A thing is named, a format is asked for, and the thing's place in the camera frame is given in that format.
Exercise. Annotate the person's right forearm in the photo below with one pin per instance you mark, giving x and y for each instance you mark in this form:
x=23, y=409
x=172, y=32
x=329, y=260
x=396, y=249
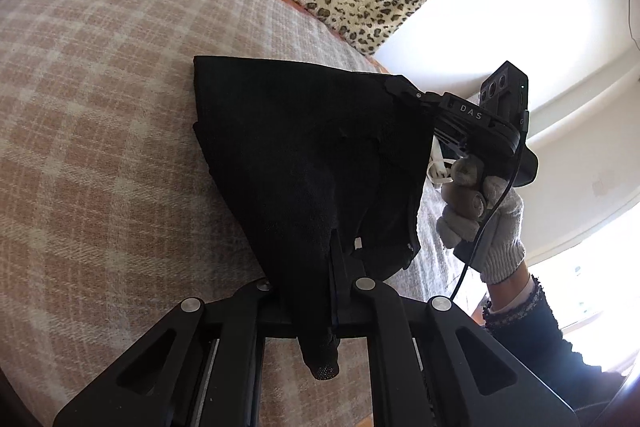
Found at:
x=530, y=332

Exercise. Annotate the person's right hand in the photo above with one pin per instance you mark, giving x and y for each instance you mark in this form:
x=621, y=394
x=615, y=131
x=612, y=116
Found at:
x=500, y=239

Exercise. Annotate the beige plaid blanket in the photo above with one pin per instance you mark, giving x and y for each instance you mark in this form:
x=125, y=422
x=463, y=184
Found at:
x=100, y=107

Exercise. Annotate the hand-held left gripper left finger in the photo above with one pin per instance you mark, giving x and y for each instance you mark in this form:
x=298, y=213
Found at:
x=250, y=302

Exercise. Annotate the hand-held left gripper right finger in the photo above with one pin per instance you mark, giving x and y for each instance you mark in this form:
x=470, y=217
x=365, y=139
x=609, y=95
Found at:
x=347, y=264

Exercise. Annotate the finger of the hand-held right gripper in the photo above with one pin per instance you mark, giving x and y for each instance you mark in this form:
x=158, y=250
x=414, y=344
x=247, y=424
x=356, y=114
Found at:
x=415, y=96

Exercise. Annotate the black garment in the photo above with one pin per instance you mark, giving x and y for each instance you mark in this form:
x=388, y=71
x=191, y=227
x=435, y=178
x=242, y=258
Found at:
x=280, y=132

